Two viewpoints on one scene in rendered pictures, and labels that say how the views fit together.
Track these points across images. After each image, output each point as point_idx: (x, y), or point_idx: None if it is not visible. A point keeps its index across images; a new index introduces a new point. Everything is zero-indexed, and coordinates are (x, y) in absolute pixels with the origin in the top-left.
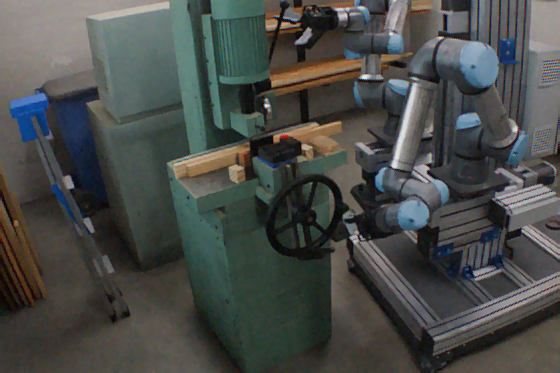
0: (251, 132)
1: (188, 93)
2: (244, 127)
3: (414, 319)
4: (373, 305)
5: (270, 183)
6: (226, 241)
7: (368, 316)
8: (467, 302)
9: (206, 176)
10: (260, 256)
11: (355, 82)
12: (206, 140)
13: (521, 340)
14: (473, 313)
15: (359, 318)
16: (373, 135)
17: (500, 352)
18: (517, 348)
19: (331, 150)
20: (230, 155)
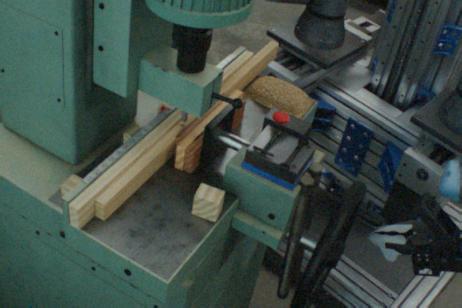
0: (205, 107)
1: (25, 18)
2: (192, 100)
3: (365, 302)
4: (265, 273)
5: (279, 213)
6: None
7: (268, 292)
8: (409, 259)
9: (136, 211)
10: (211, 304)
11: None
12: (74, 113)
13: (453, 283)
14: (427, 276)
15: (258, 299)
16: (282, 43)
17: (440, 305)
18: (454, 296)
19: (304, 108)
20: (160, 154)
